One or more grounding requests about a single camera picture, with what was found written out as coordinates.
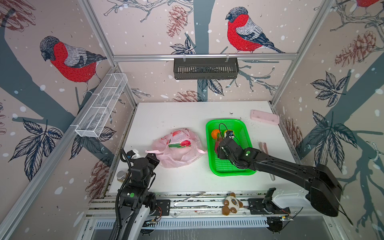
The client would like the orange fruit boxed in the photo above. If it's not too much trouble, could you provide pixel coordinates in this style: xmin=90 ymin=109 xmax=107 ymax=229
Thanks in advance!
xmin=211 ymin=129 xmax=222 ymax=140

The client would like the green plastic basket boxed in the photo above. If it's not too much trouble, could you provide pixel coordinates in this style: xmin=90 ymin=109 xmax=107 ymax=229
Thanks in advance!
xmin=206 ymin=119 xmax=255 ymax=177

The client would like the pink plastic bag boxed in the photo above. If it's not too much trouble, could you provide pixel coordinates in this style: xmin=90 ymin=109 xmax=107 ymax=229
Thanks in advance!
xmin=146 ymin=129 xmax=207 ymax=169

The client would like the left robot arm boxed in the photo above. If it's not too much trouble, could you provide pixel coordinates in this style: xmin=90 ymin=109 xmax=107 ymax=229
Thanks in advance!
xmin=109 ymin=150 xmax=160 ymax=240

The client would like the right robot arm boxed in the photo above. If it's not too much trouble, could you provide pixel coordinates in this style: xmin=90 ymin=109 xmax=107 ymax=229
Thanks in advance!
xmin=215 ymin=138 xmax=342 ymax=217

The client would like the metal can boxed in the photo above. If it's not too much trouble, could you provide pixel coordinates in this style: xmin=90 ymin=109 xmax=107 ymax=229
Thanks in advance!
xmin=116 ymin=171 xmax=128 ymax=183

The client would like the pink rectangular box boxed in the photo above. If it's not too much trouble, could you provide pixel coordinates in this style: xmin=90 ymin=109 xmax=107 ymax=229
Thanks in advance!
xmin=250 ymin=110 xmax=280 ymax=126

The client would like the plush panda toy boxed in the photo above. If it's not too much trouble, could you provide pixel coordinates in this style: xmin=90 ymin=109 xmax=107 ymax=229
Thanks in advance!
xmin=222 ymin=193 xmax=244 ymax=216

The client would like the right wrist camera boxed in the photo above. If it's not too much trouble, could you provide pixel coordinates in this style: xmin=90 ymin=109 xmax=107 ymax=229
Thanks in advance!
xmin=225 ymin=130 xmax=236 ymax=139

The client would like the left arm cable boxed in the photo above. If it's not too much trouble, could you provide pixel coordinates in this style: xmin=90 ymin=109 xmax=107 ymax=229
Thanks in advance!
xmin=119 ymin=148 xmax=130 ymax=170

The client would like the white mesh wall shelf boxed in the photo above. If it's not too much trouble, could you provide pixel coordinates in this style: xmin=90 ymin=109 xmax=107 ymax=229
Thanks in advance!
xmin=75 ymin=73 xmax=128 ymax=138

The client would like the black hanging wire basket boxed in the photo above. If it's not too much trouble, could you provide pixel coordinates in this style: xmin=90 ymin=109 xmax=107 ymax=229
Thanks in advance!
xmin=174 ymin=58 xmax=239 ymax=80

